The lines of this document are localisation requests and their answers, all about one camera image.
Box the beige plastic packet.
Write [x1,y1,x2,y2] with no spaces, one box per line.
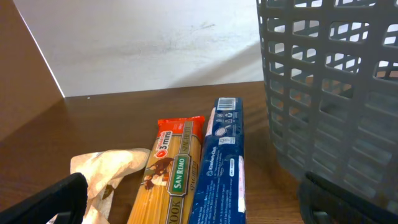
[70,148,150,224]

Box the grey plastic lattice basket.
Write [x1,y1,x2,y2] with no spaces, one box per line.
[257,0,397,213]

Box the San Remo spaghetti packet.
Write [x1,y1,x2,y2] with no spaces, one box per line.
[127,116,205,224]

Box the blue Kimberly-Clark tissue box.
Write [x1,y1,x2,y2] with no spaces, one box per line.
[188,97,246,224]

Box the brown wooden side panel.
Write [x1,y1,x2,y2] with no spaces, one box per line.
[1,0,63,139]

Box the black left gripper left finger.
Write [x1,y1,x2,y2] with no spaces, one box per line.
[1,172,88,224]

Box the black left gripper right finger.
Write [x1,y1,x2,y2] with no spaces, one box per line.
[297,172,397,223]

